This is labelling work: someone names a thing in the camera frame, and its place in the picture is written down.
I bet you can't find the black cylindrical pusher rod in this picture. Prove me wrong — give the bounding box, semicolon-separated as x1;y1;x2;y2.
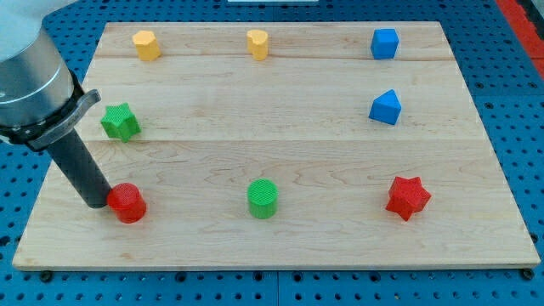
47;130;111;208

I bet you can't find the grey metal clamp flange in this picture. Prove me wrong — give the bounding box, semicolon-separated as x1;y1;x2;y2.
1;71;101;151

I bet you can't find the red cylinder block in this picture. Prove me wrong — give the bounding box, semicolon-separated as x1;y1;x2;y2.
106;183;147;224

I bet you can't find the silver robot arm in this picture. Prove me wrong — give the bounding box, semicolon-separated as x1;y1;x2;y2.
1;0;111;208

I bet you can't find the green star block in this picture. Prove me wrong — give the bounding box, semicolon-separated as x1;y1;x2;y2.
100;103;141;143

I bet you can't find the red star block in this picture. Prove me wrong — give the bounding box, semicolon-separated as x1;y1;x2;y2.
385;177;432;221

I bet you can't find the yellow hexagon block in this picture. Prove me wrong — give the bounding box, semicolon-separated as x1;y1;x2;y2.
132;31;162;61

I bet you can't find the green cylinder block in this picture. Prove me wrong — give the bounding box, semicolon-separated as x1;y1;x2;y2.
246;178;279;219

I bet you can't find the wooden board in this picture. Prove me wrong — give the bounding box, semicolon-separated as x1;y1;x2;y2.
13;21;541;271

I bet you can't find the yellow heart block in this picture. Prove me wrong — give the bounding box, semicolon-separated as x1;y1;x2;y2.
246;29;269;61

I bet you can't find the blue triangular prism block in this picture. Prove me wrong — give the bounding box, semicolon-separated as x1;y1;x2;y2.
369;89;402;125

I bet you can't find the blue cube block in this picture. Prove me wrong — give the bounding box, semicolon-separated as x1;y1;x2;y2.
371;28;400;60

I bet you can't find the red strip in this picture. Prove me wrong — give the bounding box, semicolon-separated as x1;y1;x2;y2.
496;0;543;77

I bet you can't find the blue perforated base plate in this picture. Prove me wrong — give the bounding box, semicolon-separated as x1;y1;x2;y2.
1;0;543;305

